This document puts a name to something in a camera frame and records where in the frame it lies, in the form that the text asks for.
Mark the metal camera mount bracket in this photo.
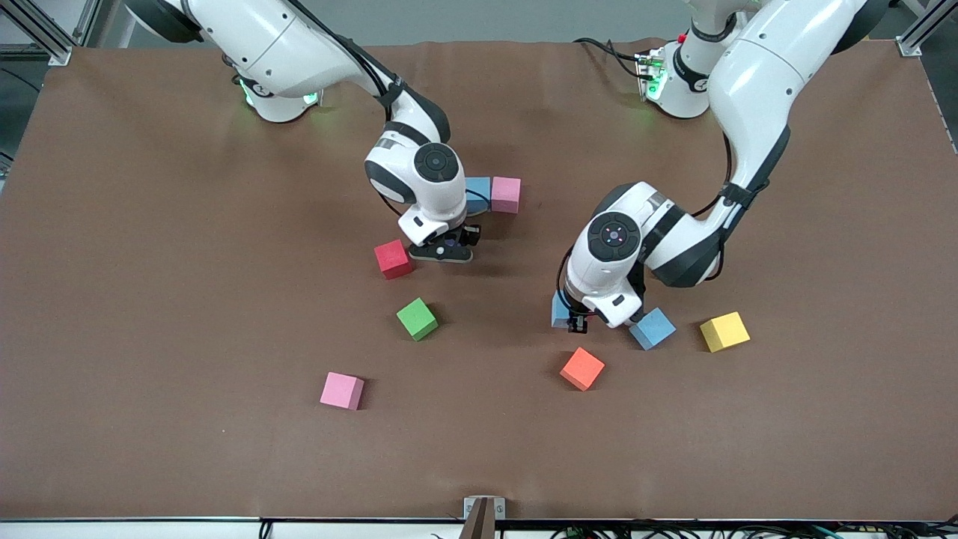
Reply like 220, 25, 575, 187
460, 496, 507, 539

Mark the brown table mat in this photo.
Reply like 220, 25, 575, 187
0, 37, 958, 523

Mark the green foam cube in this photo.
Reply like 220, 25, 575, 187
396, 296, 440, 342

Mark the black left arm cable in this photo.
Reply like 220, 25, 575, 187
556, 131, 734, 308

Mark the orange foam cube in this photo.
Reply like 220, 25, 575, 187
559, 347, 606, 392

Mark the aluminium frame post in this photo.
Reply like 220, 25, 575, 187
0, 0, 102, 67
894, 0, 958, 58

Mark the black base cable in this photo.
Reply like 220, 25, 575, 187
573, 36, 646, 79

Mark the yellow foam cube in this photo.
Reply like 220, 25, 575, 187
699, 311, 751, 354

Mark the pink foam cube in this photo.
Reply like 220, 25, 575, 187
320, 372, 366, 411
492, 177, 522, 215

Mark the red foam cube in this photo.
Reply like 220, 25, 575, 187
373, 239, 415, 281

